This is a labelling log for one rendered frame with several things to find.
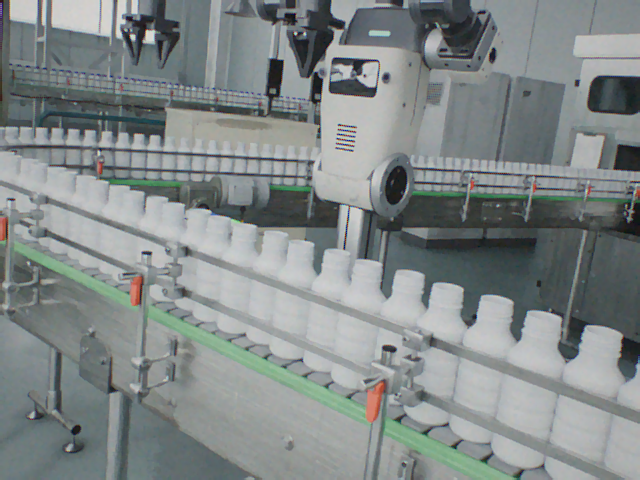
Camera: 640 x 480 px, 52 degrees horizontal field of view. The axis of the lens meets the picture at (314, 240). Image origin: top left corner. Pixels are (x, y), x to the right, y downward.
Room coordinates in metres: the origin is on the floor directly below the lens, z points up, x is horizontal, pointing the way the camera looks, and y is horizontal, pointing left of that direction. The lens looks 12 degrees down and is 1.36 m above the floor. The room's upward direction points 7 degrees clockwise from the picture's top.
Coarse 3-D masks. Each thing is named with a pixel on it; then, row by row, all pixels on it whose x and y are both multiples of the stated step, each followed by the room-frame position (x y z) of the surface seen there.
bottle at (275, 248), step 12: (264, 240) 0.94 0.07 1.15; (276, 240) 0.93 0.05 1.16; (264, 252) 0.94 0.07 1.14; (276, 252) 0.93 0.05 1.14; (264, 264) 0.92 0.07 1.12; (276, 264) 0.92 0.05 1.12; (252, 288) 0.93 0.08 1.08; (264, 288) 0.92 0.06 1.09; (252, 300) 0.93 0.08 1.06; (264, 300) 0.92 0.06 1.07; (252, 312) 0.93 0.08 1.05; (264, 312) 0.92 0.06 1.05; (252, 336) 0.92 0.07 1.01; (264, 336) 0.92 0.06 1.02
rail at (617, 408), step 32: (32, 192) 1.34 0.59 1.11; (32, 224) 1.34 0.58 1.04; (96, 256) 1.18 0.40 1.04; (192, 256) 1.00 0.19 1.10; (288, 288) 0.87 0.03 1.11; (256, 320) 0.90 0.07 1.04; (384, 320) 0.77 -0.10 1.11; (320, 352) 0.83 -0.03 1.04; (448, 352) 0.71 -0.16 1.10; (480, 352) 0.69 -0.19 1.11; (544, 384) 0.64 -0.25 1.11; (480, 416) 0.68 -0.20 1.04; (544, 448) 0.63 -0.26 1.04
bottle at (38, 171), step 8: (32, 168) 1.38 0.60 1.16; (40, 168) 1.38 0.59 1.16; (32, 176) 1.38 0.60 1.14; (40, 176) 1.38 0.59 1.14; (24, 184) 1.38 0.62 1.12; (32, 184) 1.37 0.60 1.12; (40, 184) 1.37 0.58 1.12; (24, 200) 1.37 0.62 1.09; (24, 208) 1.37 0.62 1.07; (32, 208) 1.36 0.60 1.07; (24, 232) 1.37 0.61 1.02; (32, 240) 1.37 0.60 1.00
